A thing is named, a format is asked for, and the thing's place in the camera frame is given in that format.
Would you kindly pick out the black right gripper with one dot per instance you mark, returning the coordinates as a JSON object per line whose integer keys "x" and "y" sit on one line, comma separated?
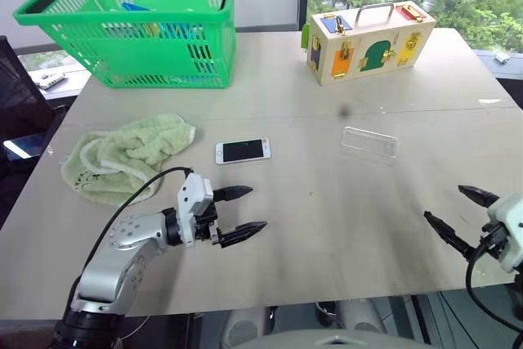
{"x": 494, "y": 238}

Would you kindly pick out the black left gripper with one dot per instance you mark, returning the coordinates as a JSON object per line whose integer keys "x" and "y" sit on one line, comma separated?
{"x": 206, "y": 222}

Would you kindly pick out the white smartphone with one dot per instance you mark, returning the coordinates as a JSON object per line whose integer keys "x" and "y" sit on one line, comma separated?
{"x": 245, "y": 150}

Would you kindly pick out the clear phone case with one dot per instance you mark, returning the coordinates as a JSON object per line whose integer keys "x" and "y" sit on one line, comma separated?
{"x": 367, "y": 144}

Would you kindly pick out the grey rounded housing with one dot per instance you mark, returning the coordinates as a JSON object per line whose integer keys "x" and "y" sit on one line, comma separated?
{"x": 245, "y": 328}
{"x": 363, "y": 314}

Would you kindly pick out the light green towel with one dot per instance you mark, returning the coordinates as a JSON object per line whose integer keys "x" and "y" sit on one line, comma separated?
{"x": 135, "y": 140}

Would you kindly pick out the light grey curved cover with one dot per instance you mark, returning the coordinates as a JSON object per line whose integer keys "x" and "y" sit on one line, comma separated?
{"x": 327, "y": 343}

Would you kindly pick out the small white rooftop unit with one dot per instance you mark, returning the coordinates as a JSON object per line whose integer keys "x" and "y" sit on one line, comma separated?
{"x": 500, "y": 57}

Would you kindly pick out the wooden latch lock box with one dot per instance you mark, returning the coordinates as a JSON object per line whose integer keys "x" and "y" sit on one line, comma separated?
{"x": 355, "y": 75}

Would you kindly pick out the green plastic shopping basket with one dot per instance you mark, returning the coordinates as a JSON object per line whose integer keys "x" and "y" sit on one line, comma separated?
{"x": 143, "y": 59}

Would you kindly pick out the white rooftop structure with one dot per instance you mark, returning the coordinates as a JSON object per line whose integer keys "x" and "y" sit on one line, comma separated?
{"x": 51, "y": 79}

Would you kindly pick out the blue packet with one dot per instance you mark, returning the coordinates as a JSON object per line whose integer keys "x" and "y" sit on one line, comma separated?
{"x": 135, "y": 7}

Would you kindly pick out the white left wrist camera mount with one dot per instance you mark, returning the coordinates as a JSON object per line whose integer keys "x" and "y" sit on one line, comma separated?
{"x": 192, "y": 198}

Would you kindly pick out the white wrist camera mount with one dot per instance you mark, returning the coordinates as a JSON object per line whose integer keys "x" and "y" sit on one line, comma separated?
{"x": 192, "y": 198}
{"x": 510, "y": 218}

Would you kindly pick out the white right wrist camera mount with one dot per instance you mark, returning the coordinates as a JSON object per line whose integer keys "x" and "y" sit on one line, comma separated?
{"x": 510, "y": 218}

